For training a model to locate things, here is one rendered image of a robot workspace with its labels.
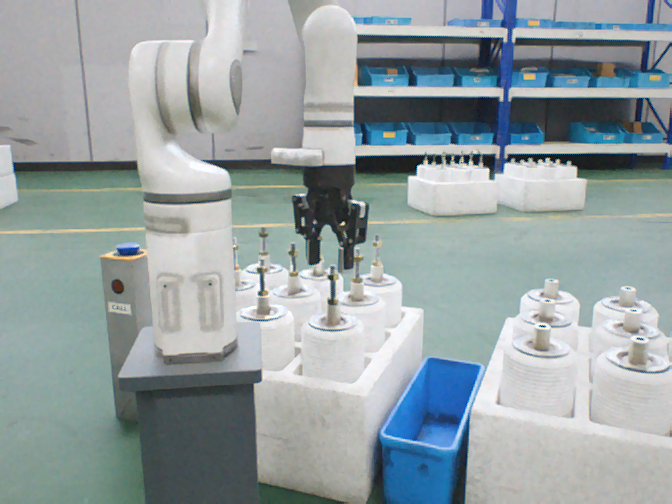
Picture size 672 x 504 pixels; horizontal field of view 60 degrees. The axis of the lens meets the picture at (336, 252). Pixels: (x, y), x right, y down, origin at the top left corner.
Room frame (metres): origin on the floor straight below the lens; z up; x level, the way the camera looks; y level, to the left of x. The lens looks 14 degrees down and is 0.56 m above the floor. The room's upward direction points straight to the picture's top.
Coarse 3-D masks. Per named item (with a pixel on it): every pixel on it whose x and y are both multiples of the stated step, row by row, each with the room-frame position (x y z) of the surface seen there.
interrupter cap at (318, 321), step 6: (312, 318) 0.84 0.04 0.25; (318, 318) 0.84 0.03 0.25; (324, 318) 0.84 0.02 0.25; (342, 318) 0.84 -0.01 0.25; (348, 318) 0.84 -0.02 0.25; (354, 318) 0.84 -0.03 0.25; (312, 324) 0.81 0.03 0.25; (318, 324) 0.81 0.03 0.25; (324, 324) 0.82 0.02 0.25; (330, 324) 0.82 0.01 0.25; (336, 324) 0.82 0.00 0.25; (342, 324) 0.82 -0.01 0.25; (348, 324) 0.81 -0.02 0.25; (354, 324) 0.81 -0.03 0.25; (324, 330) 0.79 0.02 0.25; (330, 330) 0.79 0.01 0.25; (336, 330) 0.79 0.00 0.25; (342, 330) 0.80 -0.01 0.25
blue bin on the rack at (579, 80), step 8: (544, 72) 5.99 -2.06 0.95; (552, 72) 6.28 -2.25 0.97; (560, 72) 6.29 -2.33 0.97; (568, 72) 6.23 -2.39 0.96; (576, 72) 6.08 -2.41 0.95; (552, 80) 5.83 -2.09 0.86; (560, 80) 5.79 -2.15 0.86; (568, 80) 5.80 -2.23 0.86; (576, 80) 5.81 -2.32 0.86; (584, 80) 5.82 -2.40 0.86
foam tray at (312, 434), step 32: (416, 320) 1.04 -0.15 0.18; (384, 352) 0.88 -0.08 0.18; (416, 352) 1.05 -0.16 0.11; (256, 384) 0.79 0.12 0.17; (288, 384) 0.77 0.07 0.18; (320, 384) 0.77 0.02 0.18; (352, 384) 0.77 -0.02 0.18; (384, 384) 0.83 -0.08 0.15; (256, 416) 0.79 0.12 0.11; (288, 416) 0.77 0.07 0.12; (320, 416) 0.76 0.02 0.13; (352, 416) 0.74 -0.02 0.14; (384, 416) 0.83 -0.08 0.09; (288, 448) 0.77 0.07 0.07; (320, 448) 0.76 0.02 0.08; (352, 448) 0.74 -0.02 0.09; (288, 480) 0.78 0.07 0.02; (320, 480) 0.76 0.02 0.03; (352, 480) 0.74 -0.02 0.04
